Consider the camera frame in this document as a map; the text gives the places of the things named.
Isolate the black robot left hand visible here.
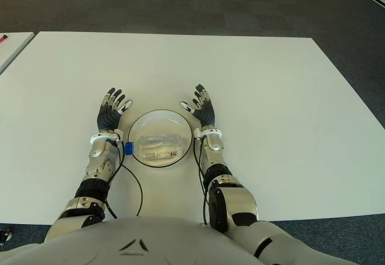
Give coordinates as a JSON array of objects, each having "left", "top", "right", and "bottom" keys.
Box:
[{"left": 96, "top": 87, "right": 134, "bottom": 134}]

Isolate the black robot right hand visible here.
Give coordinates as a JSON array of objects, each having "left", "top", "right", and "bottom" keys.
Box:
[{"left": 179, "top": 84, "right": 216, "bottom": 127}]

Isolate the clear water bottle blue cap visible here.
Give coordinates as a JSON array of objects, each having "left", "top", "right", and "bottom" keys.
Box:
[{"left": 125, "top": 134, "right": 185, "bottom": 161}]

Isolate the white plate with black rim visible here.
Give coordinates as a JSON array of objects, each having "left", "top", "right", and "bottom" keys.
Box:
[{"left": 128, "top": 109, "right": 193, "bottom": 168}]

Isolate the white side table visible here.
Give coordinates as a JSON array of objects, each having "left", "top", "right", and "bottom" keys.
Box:
[{"left": 0, "top": 32, "right": 35, "bottom": 75}]

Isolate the grey robot torso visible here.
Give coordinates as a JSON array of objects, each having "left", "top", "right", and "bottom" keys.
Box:
[{"left": 0, "top": 215, "right": 262, "bottom": 265}]

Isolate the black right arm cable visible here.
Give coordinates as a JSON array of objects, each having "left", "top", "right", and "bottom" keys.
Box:
[{"left": 194, "top": 137, "right": 211, "bottom": 226}]

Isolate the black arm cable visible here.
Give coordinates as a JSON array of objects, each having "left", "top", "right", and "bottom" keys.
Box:
[
  {"left": 194, "top": 137, "right": 211, "bottom": 226},
  {"left": 105, "top": 140, "right": 144, "bottom": 219}
]

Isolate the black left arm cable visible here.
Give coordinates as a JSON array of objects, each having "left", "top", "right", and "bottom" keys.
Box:
[{"left": 105, "top": 140, "right": 144, "bottom": 219}]

